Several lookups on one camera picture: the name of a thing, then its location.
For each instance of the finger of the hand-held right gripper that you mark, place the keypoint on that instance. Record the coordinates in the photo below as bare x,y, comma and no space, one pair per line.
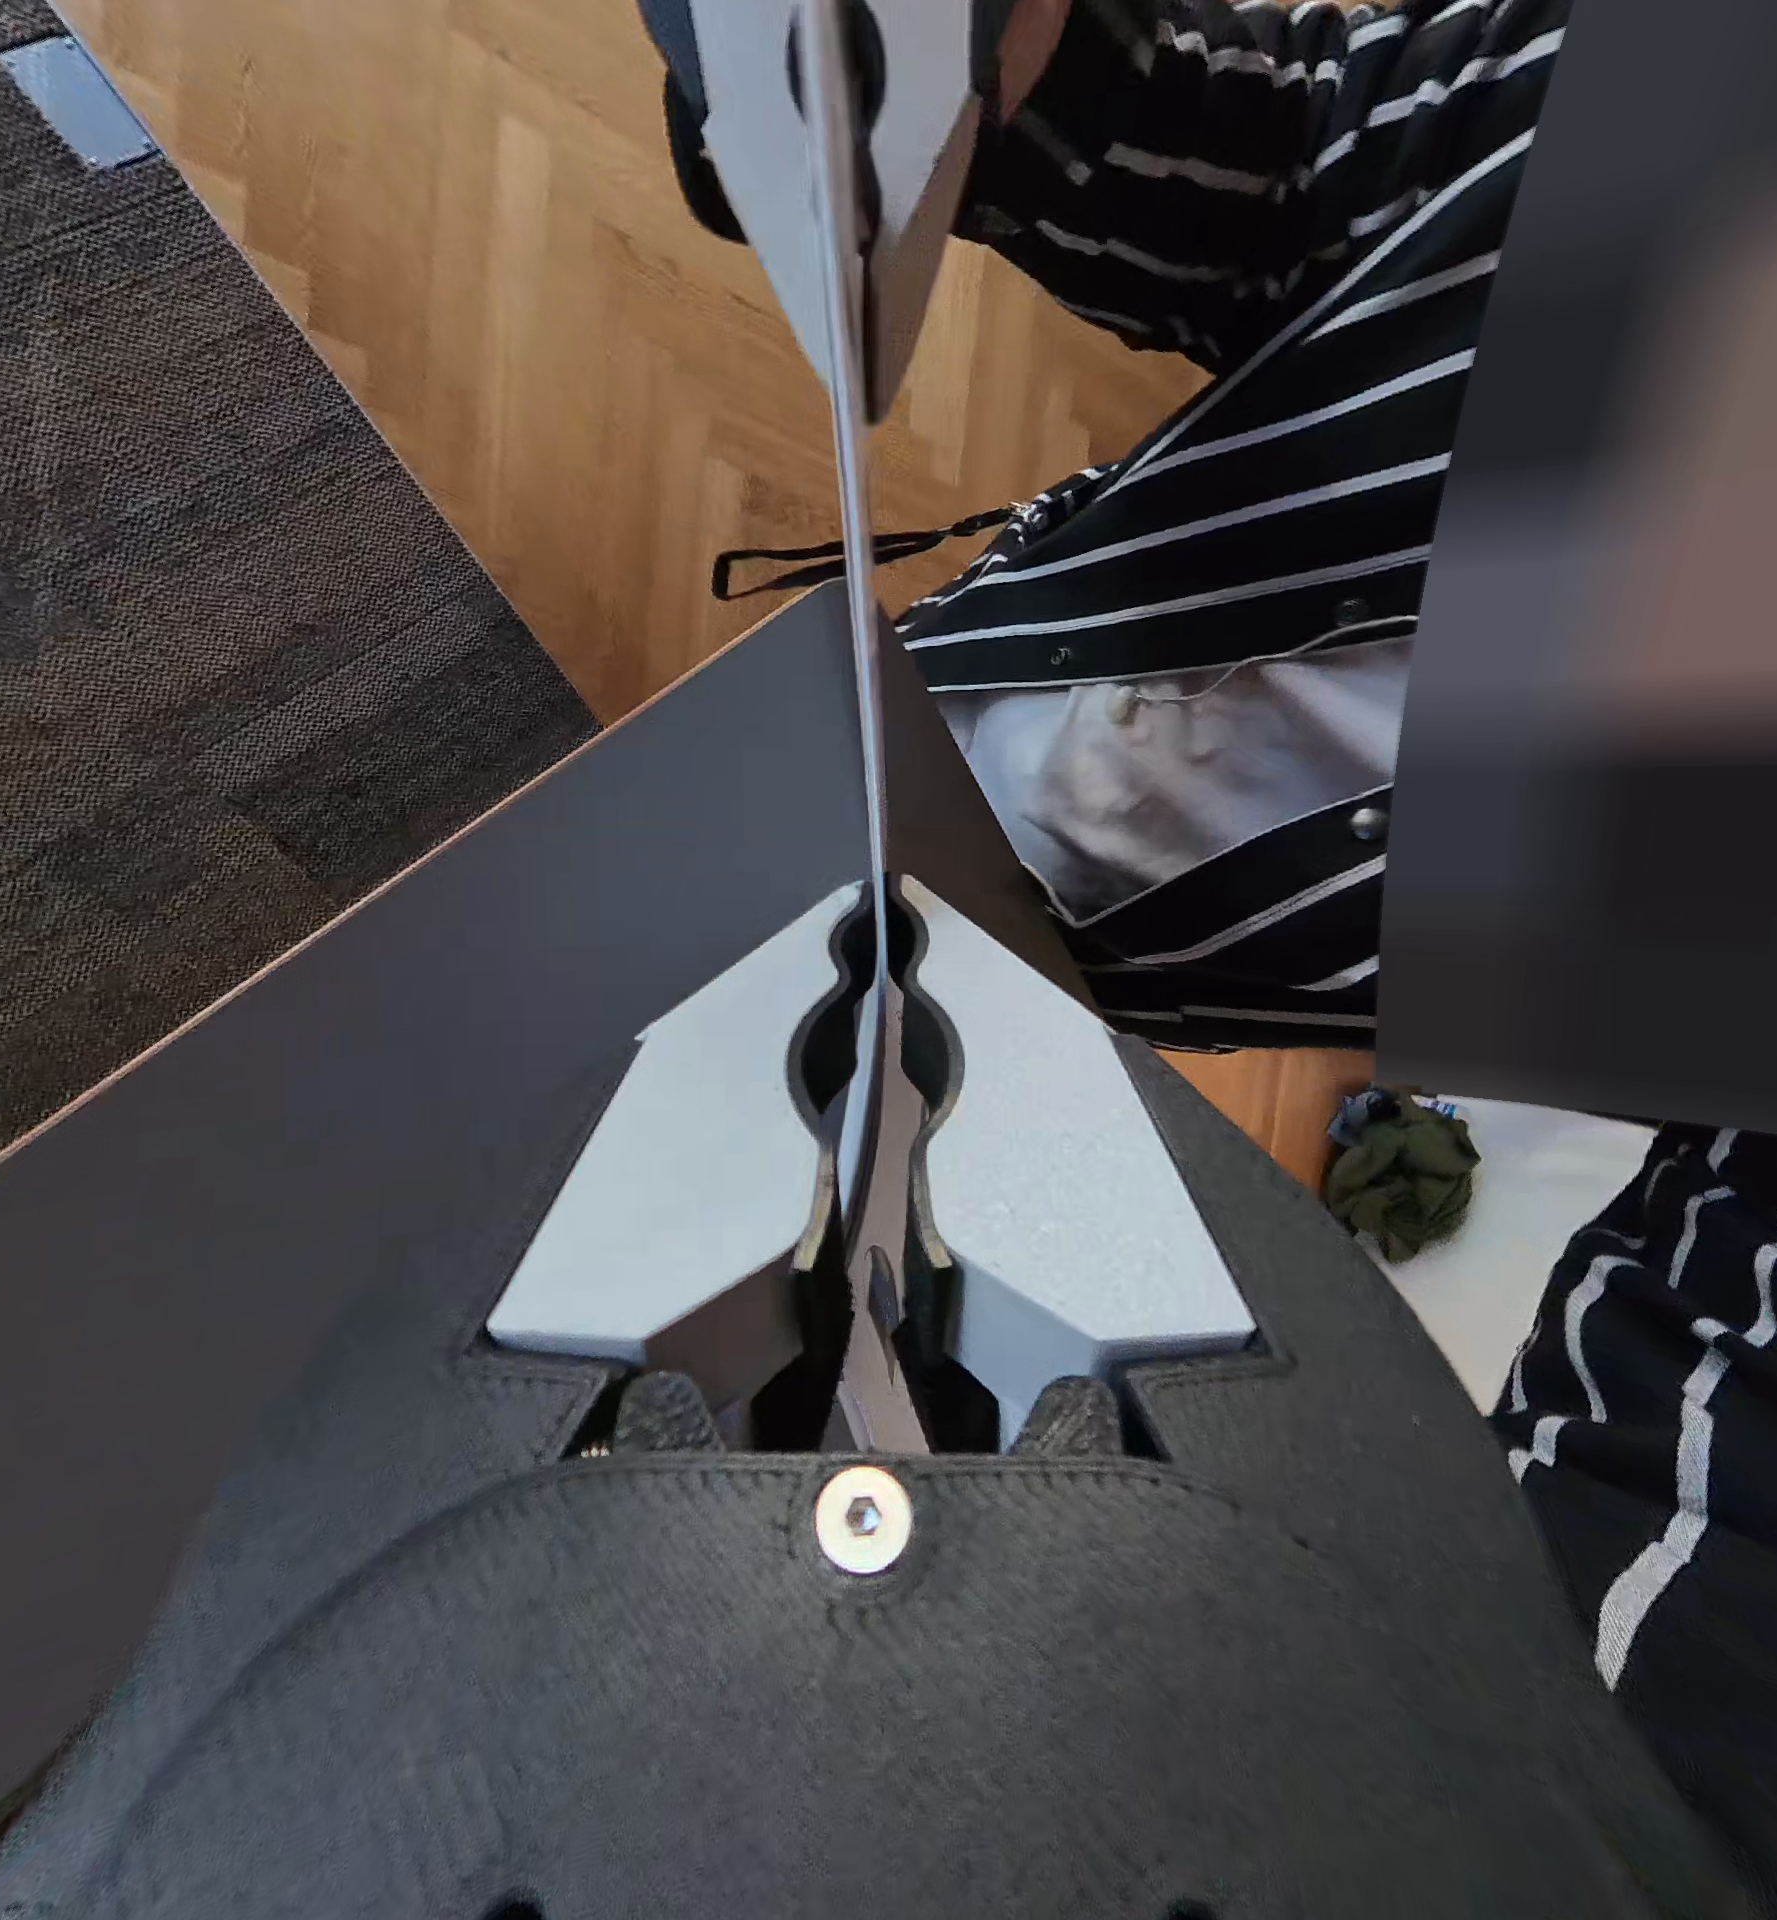
760,119
918,104

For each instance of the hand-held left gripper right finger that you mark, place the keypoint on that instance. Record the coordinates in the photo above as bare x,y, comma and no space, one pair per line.
1068,1188

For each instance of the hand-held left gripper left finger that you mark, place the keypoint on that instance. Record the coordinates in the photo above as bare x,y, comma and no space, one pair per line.
679,1172

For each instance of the printed instruction sheet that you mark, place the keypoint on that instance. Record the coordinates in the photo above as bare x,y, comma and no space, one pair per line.
865,674

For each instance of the dark grey desk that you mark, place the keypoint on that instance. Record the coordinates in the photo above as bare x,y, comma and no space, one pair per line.
379,1050

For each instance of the dark green cloth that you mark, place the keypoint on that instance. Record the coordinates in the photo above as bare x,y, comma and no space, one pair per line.
1405,1177

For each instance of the person's white undershirt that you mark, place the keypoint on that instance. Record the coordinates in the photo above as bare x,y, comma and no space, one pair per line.
1128,781

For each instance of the white flat bag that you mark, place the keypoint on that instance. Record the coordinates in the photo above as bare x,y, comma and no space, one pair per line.
1517,1245

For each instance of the person's black striped shirt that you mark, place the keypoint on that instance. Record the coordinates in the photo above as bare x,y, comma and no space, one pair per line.
1246,493

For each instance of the grey metal floor plate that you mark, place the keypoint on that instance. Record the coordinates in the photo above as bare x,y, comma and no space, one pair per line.
78,99

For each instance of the person's black striped trouser leg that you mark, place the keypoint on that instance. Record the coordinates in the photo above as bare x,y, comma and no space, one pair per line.
1726,1498

